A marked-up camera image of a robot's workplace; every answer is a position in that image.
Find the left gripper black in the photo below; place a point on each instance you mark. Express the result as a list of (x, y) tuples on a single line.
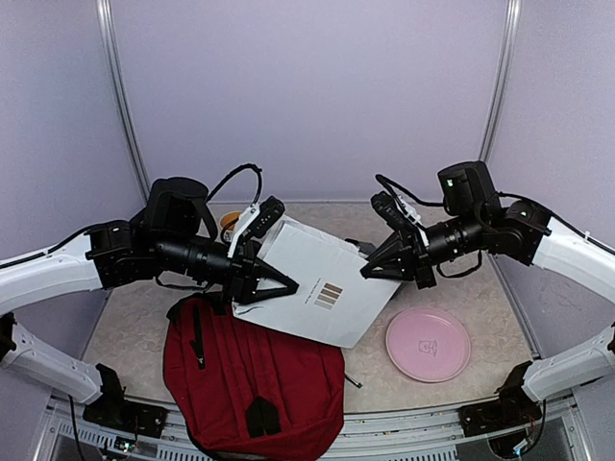
[(247, 268)]

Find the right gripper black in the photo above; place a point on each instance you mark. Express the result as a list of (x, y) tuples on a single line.
[(422, 264)]

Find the white large book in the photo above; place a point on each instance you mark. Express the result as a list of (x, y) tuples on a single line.
[(334, 303)]

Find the red student backpack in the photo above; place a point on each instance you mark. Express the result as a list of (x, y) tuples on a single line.
[(247, 390)]

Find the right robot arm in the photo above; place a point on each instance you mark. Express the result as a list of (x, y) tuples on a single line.
[(525, 231)]

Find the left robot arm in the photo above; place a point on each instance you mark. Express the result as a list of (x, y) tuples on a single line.
[(176, 233)]

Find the grey fabric pouch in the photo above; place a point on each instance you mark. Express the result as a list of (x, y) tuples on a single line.
[(365, 249)]

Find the white paper cup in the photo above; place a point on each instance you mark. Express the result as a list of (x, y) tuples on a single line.
[(227, 223)]

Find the pink round plate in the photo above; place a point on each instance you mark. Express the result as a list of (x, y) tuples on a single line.
[(428, 344)]

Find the clear white pen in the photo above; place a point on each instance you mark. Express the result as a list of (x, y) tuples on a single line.
[(353, 381)]

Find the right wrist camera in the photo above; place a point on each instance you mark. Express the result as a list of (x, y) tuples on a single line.
[(399, 215)]

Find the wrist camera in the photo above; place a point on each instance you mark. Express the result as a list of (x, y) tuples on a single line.
[(399, 215), (255, 221)]

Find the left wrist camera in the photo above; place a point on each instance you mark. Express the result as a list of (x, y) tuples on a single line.
[(255, 221)]

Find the front metal rail frame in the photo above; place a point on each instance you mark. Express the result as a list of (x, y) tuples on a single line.
[(424, 434)]

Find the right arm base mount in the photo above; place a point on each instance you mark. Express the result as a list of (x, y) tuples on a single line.
[(512, 407)]

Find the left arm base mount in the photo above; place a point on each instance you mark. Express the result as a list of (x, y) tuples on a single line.
[(113, 410)]

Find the right metal corner post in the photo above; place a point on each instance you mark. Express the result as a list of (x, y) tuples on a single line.
[(510, 31)]

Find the metal corner post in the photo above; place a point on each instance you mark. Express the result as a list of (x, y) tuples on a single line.
[(510, 31), (108, 35)]

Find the left metal corner post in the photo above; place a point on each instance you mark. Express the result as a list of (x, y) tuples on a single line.
[(108, 35)]

